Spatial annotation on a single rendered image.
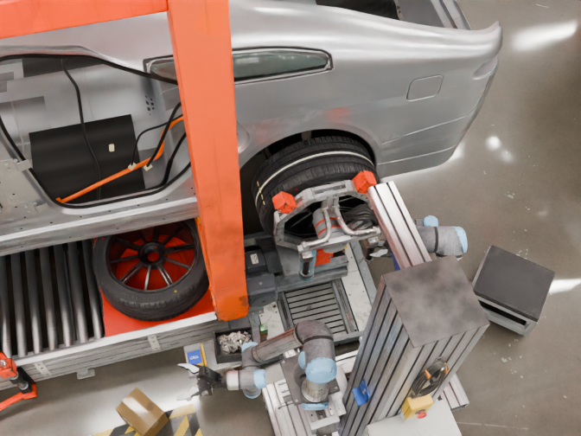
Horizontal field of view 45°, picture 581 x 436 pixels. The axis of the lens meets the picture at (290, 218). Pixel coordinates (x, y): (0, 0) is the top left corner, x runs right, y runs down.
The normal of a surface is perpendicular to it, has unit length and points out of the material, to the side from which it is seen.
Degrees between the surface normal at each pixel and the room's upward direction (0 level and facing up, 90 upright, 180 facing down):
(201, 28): 90
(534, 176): 0
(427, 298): 0
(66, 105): 50
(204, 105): 90
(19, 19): 90
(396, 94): 90
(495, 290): 0
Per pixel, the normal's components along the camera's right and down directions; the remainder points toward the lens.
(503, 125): 0.03, -0.51
